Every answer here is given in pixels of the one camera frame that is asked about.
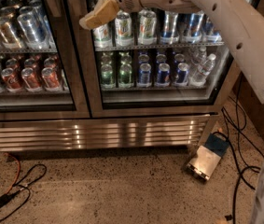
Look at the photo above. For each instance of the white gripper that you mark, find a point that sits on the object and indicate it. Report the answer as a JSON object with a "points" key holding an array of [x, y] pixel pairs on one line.
{"points": [[106, 10]]}

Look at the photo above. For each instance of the glass fridge door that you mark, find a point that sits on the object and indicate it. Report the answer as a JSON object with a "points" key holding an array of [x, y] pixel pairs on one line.
{"points": [[61, 55], [154, 100]]}

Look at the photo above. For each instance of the stainless fridge bottom grille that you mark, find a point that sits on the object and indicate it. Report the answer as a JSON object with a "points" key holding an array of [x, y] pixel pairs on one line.
{"points": [[76, 134]]}

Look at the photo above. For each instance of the white green soda can middle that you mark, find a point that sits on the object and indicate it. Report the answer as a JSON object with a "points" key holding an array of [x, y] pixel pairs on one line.
{"points": [[123, 25]]}

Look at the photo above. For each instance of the white green soda can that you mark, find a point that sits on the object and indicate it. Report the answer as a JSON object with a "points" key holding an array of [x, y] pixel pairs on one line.
{"points": [[123, 25], [102, 36], [147, 27]]}

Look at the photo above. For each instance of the white green soda can left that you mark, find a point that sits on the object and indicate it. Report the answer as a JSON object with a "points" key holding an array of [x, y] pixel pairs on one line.
{"points": [[102, 36]]}

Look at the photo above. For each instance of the white green soda can right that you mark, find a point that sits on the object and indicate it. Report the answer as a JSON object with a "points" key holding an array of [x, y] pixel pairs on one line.
{"points": [[147, 27]]}

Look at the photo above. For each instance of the blue silver energy can left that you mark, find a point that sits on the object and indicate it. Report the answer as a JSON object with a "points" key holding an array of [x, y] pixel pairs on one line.
{"points": [[169, 33]]}

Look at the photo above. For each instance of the blue silver energy can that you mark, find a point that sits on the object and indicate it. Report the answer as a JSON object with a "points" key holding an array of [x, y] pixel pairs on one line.
{"points": [[169, 33], [210, 32], [192, 31]]}

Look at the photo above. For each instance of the silver blue tall can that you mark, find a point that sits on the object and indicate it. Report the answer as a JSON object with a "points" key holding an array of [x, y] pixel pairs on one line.
{"points": [[34, 33]]}

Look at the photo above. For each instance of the blue soda can left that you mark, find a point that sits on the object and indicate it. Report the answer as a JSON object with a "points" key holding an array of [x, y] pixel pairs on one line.
{"points": [[144, 75]]}

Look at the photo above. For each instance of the blue soda can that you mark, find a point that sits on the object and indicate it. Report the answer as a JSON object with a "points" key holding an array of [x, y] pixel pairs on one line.
{"points": [[181, 74], [163, 75], [144, 75]]}

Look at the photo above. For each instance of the blue silver energy can middle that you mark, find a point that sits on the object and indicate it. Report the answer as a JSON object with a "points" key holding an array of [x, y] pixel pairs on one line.
{"points": [[192, 31]]}

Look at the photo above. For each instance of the blue soda can middle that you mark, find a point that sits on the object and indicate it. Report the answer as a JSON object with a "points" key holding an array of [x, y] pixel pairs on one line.
{"points": [[163, 75]]}

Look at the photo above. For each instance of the red cola can right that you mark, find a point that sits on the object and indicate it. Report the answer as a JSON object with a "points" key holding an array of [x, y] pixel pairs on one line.
{"points": [[51, 80]]}

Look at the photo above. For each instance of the red cola can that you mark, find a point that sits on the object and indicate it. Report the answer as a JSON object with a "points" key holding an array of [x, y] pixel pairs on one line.
{"points": [[12, 79], [51, 80], [30, 79]]}

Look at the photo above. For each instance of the gold silver can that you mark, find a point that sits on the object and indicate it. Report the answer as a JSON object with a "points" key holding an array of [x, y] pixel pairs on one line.
{"points": [[10, 34]]}

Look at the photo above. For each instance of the blue soda can right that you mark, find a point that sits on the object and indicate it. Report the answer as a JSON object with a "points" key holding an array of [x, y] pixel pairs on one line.
{"points": [[181, 74]]}

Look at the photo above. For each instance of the red cola can middle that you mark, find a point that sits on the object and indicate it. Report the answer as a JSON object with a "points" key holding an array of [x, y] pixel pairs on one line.
{"points": [[30, 79]]}

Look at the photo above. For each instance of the blue silver energy can right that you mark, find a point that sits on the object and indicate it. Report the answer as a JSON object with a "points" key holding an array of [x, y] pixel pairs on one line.
{"points": [[210, 32]]}

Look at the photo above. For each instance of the red cola can left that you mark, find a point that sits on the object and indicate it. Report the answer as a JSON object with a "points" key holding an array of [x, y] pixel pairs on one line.
{"points": [[12, 79]]}

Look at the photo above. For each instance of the clear water bottle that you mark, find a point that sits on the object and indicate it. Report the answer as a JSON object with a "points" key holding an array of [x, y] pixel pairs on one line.
{"points": [[203, 71]]}

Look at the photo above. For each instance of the blue pad on floor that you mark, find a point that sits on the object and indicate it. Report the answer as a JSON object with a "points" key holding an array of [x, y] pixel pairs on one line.
{"points": [[216, 145]]}

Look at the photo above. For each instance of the brown wooden cabinet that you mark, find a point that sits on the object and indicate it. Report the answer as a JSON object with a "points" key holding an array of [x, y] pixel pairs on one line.
{"points": [[250, 103]]}

